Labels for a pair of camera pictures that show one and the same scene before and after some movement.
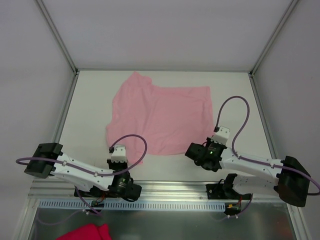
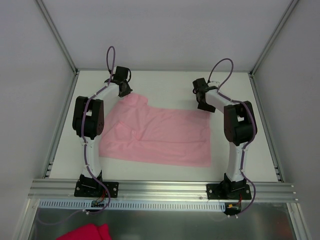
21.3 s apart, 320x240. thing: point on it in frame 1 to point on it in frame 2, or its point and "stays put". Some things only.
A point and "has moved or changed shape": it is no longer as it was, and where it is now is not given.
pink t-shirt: [171, 120] has moved or changed shape
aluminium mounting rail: [53, 190] stays put
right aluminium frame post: [290, 6] stays put
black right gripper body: [213, 145] to [205, 105]
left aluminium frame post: [59, 38] stays put
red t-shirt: [89, 232] stays put
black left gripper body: [114, 164] to [125, 90]
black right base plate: [217, 191] stays put
